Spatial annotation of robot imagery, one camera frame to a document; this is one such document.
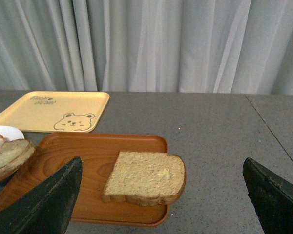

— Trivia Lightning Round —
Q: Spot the white round plate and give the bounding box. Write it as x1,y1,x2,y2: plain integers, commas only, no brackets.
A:
0,125,24,141

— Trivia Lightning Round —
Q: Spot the brown wooden tray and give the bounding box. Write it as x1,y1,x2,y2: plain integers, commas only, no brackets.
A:
0,132,169,227

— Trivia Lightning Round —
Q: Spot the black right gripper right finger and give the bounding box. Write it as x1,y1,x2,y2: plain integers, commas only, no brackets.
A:
243,157,293,234

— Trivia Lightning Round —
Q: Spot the bread slice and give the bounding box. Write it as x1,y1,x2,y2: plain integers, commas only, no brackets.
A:
0,139,36,181
102,152,186,206

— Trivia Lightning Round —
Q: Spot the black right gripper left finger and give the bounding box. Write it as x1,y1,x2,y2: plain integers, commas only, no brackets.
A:
0,157,83,234

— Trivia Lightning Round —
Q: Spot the yellow bear tray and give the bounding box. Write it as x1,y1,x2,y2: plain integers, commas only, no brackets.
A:
0,91,109,133

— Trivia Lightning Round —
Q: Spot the grey curtain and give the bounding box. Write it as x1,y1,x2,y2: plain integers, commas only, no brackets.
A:
0,0,293,95

